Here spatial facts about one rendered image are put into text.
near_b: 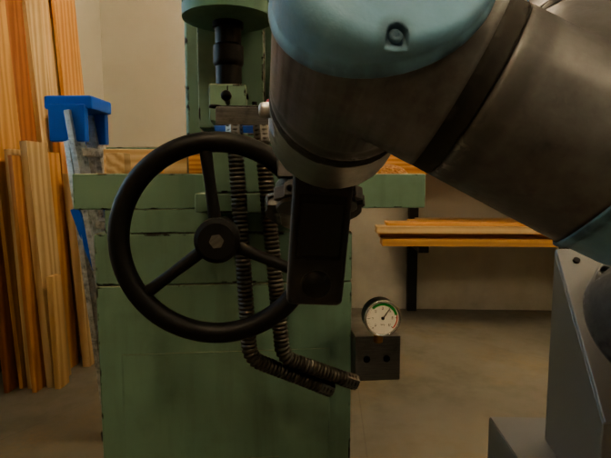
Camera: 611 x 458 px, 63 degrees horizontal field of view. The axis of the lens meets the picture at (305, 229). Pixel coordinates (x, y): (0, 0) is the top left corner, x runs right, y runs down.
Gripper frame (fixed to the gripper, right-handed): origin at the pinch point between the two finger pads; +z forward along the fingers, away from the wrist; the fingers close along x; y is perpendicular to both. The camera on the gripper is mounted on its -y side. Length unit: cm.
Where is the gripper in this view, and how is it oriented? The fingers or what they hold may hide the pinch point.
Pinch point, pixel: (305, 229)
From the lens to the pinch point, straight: 54.6
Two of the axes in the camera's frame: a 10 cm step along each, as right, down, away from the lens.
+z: -0.9, 2.5, 9.7
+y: -0.3, -9.7, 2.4
